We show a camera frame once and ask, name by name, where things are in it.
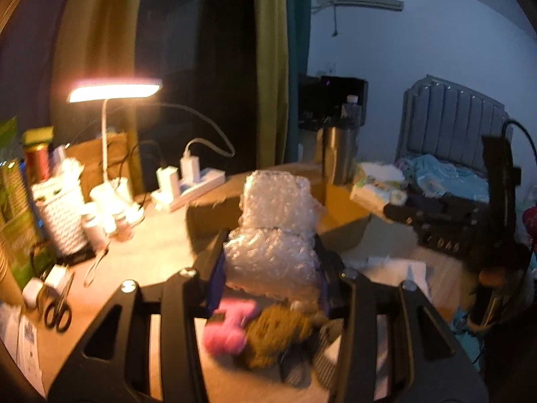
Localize white power strip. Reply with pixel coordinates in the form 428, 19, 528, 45
151, 167, 226, 213

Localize white wall air conditioner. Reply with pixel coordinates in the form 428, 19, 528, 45
317, 0, 404, 12

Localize black handled scissors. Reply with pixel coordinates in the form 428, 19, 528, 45
44, 274, 74, 334

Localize green snack bag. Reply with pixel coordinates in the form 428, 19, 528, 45
1, 118, 55, 288

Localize brown cardboard box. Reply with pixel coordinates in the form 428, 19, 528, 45
186, 163, 371, 254

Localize clear bubble wrap roll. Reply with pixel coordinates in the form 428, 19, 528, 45
224, 170, 321, 302

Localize yellow green curtain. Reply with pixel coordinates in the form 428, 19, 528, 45
254, 0, 289, 168

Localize pink plush toy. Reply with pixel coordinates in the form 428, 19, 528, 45
202, 298, 260, 357

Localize white pill bottle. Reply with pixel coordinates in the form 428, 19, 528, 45
81, 214, 109, 252

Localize red tin can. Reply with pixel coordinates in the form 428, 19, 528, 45
24, 143, 50, 185

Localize stainless steel travel tumbler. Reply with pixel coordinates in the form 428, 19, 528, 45
321, 126, 358, 186

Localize white waffle cloth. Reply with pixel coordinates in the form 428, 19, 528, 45
327, 255, 432, 383

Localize clear plastic water bottle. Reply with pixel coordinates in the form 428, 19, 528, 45
340, 95, 362, 129

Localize white desk lamp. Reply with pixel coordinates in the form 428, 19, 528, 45
66, 77, 163, 219

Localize grey padded headboard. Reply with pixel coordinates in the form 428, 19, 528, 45
395, 75, 510, 176

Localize white woven storage basket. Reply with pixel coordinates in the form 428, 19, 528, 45
36, 186, 88, 257

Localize white usb charger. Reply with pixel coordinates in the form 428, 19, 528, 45
180, 155, 201, 185

